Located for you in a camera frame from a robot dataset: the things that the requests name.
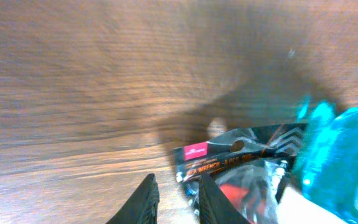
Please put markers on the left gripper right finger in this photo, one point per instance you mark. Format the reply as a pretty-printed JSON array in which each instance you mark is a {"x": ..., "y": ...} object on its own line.
[{"x": 215, "y": 208}]

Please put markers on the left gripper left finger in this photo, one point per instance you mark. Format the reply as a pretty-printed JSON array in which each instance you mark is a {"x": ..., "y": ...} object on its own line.
[{"x": 142, "y": 206}]

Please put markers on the hex wrench set packet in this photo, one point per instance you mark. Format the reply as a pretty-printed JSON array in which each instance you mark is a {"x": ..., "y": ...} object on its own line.
[{"x": 251, "y": 166}]

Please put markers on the teal mouthwash bottle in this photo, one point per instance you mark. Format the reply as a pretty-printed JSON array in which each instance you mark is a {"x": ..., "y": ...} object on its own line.
[{"x": 326, "y": 167}]

